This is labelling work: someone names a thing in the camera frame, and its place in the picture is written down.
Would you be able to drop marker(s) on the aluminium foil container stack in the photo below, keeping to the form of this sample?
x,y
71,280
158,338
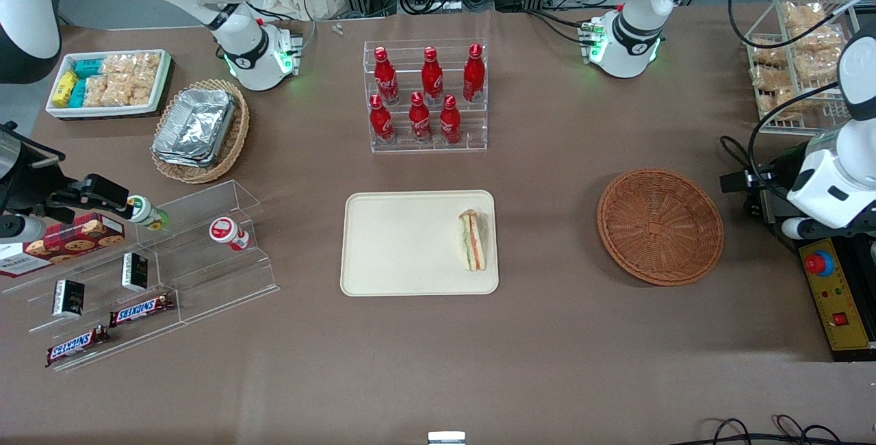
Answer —
x,y
195,126

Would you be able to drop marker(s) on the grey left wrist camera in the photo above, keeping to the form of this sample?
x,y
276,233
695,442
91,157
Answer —
x,y
796,229

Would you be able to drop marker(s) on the clear acrylic step shelf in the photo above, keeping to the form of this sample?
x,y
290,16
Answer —
x,y
41,327
226,281

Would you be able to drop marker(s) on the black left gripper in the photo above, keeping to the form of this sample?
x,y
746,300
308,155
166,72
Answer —
x,y
772,200

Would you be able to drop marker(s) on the teal snack packet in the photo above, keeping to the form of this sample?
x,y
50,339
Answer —
x,y
77,94
87,67

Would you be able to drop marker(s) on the snickers chocolate bar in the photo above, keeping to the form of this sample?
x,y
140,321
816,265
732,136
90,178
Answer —
x,y
140,309
75,344

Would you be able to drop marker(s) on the clear bagged fried snack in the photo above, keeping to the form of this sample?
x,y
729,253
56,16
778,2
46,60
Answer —
x,y
804,15
770,53
820,63
818,37
783,101
770,79

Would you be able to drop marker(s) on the yellow emergency stop control box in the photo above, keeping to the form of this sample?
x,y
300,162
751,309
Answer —
x,y
838,294

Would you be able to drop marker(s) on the black table-side machine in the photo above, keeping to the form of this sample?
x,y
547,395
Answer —
x,y
848,356

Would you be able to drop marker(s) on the yellow snack packet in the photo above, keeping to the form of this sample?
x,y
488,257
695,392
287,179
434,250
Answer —
x,y
65,87

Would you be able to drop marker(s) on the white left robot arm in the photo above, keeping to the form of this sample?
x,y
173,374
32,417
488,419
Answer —
x,y
626,41

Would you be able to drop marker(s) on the brown round wicker basket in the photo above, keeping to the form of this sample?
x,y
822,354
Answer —
x,y
664,226

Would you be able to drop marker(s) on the clear acrylic bottle rack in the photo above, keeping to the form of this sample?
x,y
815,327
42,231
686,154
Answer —
x,y
404,148

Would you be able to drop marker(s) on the light oval wicker basket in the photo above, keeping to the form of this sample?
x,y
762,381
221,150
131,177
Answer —
x,y
235,140

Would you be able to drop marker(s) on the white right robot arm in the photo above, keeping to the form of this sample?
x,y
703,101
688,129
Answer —
x,y
246,55

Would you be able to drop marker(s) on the clear rice cracker packet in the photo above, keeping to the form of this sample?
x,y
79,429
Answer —
x,y
118,64
96,92
147,67
123,93

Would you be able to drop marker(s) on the cream plastic serving tray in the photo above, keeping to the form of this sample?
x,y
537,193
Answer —
x,y
404,246

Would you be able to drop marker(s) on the white rectangular snack tray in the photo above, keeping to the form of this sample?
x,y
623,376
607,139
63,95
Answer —
x,y
102,111

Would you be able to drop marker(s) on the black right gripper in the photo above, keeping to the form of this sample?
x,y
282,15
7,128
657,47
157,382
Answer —
x,y
35,189

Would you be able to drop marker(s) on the red cola bottle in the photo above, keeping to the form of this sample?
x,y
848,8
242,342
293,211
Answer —
x,y
473,74
380,122
419,120
385,79
431,77
449,122

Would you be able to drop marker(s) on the small black box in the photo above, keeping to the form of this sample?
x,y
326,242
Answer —
x,y
135,272
68,298

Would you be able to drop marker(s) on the triangular sandwich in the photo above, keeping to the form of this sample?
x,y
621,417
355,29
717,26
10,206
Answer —
x,y
472,243

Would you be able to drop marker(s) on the red tartan cookie box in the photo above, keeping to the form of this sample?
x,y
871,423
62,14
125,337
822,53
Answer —
x,y
68,239

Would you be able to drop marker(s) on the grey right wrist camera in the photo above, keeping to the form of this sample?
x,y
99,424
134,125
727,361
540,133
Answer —
x,y
20,229

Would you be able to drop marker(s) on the green capped small bottle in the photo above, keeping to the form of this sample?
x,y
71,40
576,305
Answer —
x,y
147,212

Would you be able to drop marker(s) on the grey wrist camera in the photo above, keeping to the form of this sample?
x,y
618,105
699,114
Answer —
x,y
796,229
20,229

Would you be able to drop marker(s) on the white bracket at table edge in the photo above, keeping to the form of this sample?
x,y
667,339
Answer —
x,y
446,438

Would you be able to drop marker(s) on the red capped small bottle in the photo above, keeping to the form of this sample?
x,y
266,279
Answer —
x,y
224,231

